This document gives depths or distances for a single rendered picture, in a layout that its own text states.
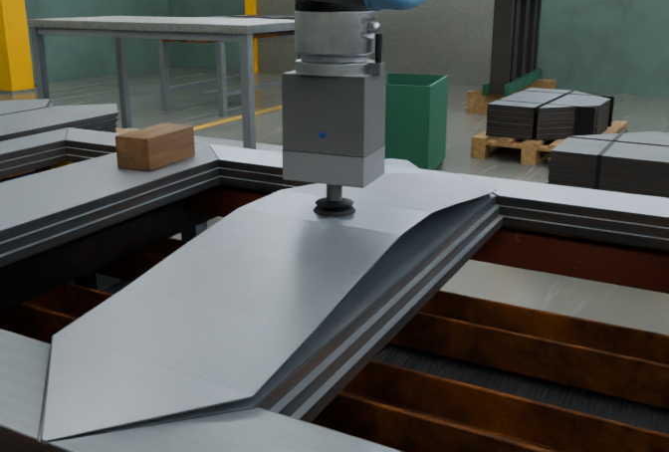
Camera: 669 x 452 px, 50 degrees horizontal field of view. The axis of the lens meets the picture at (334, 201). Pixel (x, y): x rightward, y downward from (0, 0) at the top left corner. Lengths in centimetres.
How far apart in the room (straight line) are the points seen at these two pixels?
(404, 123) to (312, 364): 381
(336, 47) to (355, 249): 18
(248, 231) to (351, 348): 17
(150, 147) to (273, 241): 46
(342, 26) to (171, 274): 26
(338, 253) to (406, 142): 371
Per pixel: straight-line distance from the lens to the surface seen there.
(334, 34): 66
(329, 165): 68
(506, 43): 676
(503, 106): 505
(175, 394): 49
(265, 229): 69
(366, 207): 74
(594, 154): 313
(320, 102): 68
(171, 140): 113
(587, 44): 875
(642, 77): 870
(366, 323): 61
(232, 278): 61
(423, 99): 427
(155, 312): 59
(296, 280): 60
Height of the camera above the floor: 110
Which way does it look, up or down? 16 degrees down
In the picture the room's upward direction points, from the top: straight up
